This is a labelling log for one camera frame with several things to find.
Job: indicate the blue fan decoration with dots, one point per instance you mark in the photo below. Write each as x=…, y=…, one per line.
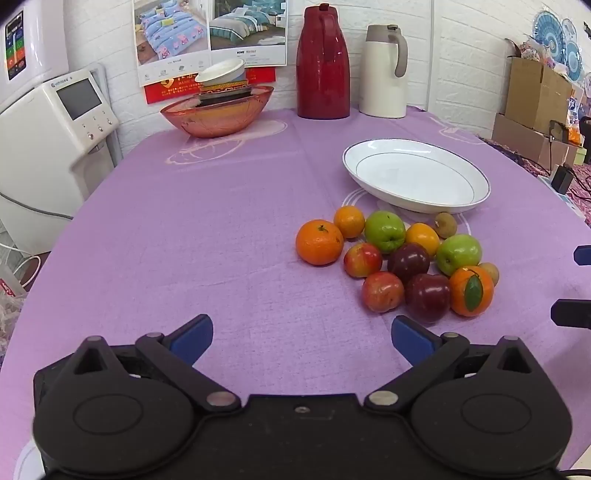
x=551, y=32

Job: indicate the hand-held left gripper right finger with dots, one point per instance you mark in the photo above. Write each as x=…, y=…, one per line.
x=411, y=337

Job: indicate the red paper sheet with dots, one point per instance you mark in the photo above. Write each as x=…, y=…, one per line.
x=166, y=92

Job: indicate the yellow-orange orange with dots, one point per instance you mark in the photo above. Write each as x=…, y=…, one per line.
x=422, y=237

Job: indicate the clear plastic bag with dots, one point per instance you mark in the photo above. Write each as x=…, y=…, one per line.
x=9, y=314

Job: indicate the flat cardboard box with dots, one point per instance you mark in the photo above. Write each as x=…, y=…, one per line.
x=521, y=138

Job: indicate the wall poster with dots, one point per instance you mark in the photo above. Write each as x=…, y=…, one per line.
x=184, y=37

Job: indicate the orange with green leaf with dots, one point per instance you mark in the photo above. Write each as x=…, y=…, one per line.
x=461, y=300

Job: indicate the white ceramic bowl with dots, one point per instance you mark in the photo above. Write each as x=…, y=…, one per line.
x=221, y=71

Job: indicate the tall cardboard box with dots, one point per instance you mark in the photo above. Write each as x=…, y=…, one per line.
x=535, y=92

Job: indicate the white wall conduit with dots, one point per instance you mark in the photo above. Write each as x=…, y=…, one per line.
x=430, y=55

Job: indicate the white wall water heater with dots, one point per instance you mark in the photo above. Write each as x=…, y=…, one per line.
x=32, y=41

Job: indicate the white thermos jug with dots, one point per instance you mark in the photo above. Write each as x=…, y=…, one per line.
x=381, y=78

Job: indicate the purple tablecloth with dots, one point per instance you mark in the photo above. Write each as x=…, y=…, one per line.
x=184, y=230

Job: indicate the black power adapter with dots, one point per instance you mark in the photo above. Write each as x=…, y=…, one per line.
x=562, y=179

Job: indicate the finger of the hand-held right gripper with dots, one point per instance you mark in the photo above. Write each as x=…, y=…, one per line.
x=583, y=255
x=572, y=314

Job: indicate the white water dispenser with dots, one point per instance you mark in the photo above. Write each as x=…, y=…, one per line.
x=37, y=157

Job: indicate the white plate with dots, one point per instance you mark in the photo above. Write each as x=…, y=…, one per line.
x=415, y=175

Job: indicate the leopard print blanket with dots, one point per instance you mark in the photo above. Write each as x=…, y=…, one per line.
x=512, y=154

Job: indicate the green apple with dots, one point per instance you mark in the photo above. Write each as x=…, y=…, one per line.
x=383, y=230
x=459, y=254

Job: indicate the small orange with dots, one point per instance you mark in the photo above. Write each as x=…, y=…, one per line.
x=349, y=222

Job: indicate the large orange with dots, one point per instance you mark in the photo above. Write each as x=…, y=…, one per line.
x=318, y=244

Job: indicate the white power strip with adapter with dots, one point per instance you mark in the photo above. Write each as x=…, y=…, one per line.
x=579, y=198

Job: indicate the dark red apple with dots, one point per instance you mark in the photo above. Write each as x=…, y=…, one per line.
x=408, y=262
x=428, y=297

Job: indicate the brown kiwi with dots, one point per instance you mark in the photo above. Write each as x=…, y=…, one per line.
x=446, y=225
x=491, y=271

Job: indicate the red glass bowl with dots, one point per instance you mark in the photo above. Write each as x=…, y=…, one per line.
x=212, y=120

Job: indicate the patterned bowl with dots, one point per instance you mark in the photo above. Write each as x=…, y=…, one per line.
x=226, y=92

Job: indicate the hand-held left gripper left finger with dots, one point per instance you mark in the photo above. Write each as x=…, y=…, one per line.
x=196, y=337

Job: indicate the red thermos flask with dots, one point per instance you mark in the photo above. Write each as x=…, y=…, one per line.
x=323, y=69

